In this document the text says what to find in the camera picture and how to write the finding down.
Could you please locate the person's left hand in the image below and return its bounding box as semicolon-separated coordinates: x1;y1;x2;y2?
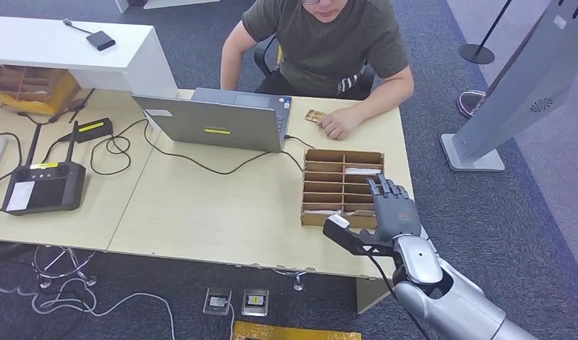
317;108;364;142

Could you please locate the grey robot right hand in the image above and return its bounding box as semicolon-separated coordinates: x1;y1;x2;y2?
366;174;422;242

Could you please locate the brown cardboard card organizer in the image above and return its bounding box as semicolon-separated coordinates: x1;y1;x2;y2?
300;148;386;230

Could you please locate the person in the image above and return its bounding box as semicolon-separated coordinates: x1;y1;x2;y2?
220;0;416;142

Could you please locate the beige table leg panel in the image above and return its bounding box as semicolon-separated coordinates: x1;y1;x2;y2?
355;280;398;315

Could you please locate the black office chair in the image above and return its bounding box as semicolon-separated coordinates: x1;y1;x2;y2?
252;31;285;79

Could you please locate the chrome table foot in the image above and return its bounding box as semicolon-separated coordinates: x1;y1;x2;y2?
273;269;307;293

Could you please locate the chrome stanchion base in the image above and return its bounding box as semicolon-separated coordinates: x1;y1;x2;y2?
456;90;487;120

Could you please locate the grey laptop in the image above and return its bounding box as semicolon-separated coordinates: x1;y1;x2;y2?
131;87;293;154

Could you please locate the yellow taped floor patch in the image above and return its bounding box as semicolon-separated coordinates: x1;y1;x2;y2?
232;320;363;340

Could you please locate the metal floor socket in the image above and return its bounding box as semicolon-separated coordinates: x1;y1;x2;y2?
241;288;270;317
202;287;232;317

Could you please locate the grey kiosk stand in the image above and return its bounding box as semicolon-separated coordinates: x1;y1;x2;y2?
440;0;578;173

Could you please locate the black power adapter yellow label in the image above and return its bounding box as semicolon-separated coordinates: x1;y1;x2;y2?
73;118;114;144

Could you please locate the white counter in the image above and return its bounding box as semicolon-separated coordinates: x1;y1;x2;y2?
0;15;179;99

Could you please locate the chrome stool base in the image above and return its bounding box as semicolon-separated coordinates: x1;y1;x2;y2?
31;244;98;288

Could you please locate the black remote controller with antennas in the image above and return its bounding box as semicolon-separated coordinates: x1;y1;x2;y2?
1;120;87;217

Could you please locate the cardboard organizer with yellow tape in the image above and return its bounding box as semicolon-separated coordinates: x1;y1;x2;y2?
0;64;82;116

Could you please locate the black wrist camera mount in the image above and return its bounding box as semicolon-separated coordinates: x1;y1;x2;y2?
322;214;395;258

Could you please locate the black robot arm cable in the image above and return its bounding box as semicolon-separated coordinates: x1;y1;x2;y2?
368;254;431;340

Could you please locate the black laptop power cable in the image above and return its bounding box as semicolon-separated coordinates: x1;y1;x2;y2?
89;119;316;177

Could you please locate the black stanchion post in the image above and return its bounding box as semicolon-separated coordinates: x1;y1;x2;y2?
459;0;515;66

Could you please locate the white socket cable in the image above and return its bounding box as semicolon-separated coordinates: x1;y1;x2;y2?
222;300;236;340

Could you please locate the black hub with cable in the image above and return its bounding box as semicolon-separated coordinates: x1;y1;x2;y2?
62;18;117;52

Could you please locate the white floor cable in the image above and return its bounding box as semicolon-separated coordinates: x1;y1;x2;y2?
0;262;176;340

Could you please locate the black cable with plugs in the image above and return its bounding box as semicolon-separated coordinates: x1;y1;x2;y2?
1;87;96;126

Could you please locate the black adapter lead cable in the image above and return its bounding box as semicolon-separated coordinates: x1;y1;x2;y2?
42;135;77;164

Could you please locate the thin black cable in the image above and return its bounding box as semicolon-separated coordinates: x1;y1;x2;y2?
0;132;24;212

